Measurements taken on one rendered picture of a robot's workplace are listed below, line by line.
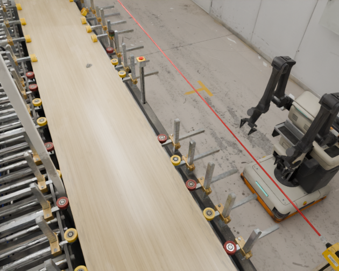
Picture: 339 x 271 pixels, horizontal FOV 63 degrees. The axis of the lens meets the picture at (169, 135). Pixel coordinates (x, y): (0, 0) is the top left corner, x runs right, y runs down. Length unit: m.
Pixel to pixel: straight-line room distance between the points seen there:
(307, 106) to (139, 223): 1.41
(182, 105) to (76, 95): 1.68
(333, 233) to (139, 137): 2.13
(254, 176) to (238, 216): 0.44
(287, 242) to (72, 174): 2.08
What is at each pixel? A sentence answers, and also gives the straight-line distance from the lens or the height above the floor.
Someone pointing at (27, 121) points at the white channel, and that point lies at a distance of 1.64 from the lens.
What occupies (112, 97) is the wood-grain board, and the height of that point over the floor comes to 0.90.
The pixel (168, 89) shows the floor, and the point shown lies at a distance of 4.24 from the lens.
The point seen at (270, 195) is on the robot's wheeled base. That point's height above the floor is 0.27.
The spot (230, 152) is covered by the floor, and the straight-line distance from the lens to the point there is 3.46.
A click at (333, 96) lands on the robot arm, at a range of 1.85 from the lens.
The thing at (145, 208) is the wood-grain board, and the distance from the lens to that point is 1.95.
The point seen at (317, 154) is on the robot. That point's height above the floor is 0.78.
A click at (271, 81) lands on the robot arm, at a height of 1.46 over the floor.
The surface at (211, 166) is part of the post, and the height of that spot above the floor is 1.13.
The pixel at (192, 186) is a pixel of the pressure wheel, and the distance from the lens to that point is 2.04.
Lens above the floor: 2.63
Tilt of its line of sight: 48 degrees down
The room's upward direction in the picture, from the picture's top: 2 degrees clockwise
